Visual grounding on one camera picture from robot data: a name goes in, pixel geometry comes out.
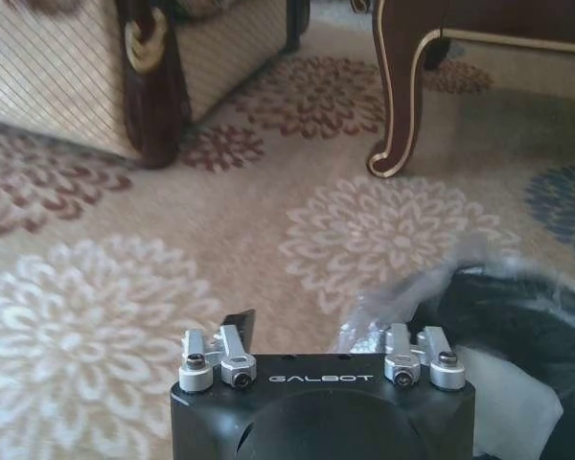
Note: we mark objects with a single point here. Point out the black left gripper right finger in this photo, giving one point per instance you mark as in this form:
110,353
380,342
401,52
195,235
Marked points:
426,357

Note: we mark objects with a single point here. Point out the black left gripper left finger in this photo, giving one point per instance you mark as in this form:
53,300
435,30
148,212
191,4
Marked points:
206,357

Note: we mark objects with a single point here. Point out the clear plastic bin liner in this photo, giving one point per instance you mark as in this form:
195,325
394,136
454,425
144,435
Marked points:
489,374

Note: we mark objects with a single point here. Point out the black trash bin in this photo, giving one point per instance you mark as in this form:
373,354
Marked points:
517,335

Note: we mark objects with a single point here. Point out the floral patterned carpet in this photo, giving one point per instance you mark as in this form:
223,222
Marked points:
220,230

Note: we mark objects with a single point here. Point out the dark wooden table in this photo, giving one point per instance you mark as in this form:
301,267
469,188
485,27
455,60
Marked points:
412,76

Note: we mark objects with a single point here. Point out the beige striped sofa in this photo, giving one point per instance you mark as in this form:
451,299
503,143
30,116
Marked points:
91,72

